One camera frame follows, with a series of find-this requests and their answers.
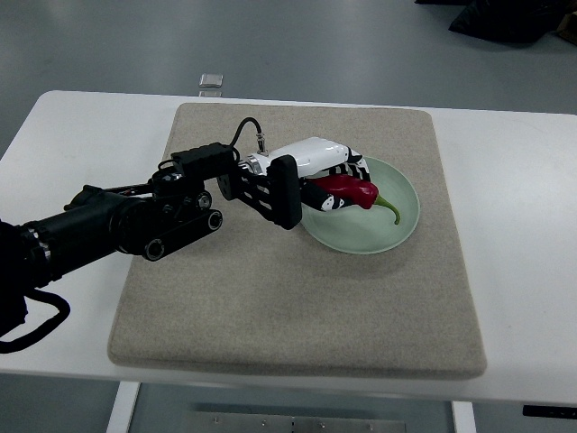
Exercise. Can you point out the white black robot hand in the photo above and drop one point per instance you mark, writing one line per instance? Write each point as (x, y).
(317, 157)

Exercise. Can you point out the red pepper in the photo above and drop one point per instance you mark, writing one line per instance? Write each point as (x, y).
(362, 193)

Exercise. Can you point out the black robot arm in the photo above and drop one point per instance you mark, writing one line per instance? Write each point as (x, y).
(172, 210)

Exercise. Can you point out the light green plate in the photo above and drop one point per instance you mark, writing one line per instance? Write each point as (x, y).
(367, 231)

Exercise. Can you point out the beige felt mat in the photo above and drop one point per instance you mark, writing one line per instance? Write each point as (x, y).
(253, 298)

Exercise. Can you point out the black bag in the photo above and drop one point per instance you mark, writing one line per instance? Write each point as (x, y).
(507, 21)

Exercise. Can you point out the white table leg right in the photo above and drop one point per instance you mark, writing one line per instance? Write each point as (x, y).
(463, 417)

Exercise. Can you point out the white table leg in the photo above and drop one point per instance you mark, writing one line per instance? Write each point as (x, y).
(123, 408)
(463, 417)

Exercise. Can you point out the white table leg left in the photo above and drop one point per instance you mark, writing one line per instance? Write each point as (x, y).
(123, 408)

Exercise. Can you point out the black label strip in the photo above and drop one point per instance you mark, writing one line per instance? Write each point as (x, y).
(552, 412)

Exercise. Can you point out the grey metal base plate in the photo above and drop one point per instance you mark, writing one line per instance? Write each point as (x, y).
(204, 421)

